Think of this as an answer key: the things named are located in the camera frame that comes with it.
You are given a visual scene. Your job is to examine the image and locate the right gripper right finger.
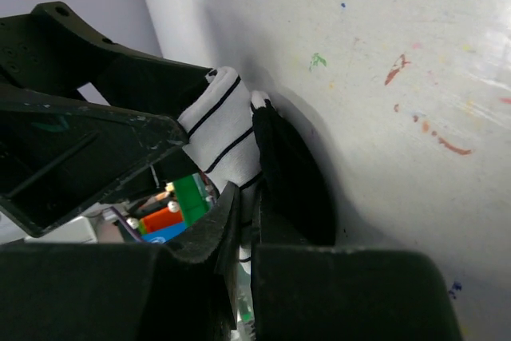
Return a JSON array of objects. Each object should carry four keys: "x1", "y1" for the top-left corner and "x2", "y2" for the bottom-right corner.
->
[{"x1": 251, "y1": 192, "x2": 462, "y2": 340}]

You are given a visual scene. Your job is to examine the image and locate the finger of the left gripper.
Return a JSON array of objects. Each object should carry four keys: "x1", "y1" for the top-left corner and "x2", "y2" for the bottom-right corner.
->
[
  {"x1": 1, "y1": 2, "x2": 209, "y2": 117},
  {"x1": 1, "y1": 85, "x2": 188, "y2": 237}
]

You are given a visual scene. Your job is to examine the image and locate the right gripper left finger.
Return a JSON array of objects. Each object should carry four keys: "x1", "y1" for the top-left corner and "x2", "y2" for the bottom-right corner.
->
[{"x1": 1, "y1": 184, "x2": 240, "y2": 340}]

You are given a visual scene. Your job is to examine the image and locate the white black striped sock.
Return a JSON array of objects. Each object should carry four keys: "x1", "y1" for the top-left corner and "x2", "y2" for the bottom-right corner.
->
[{"x1": 178, "y1": 66, "x2": 336, "y2": 272}]

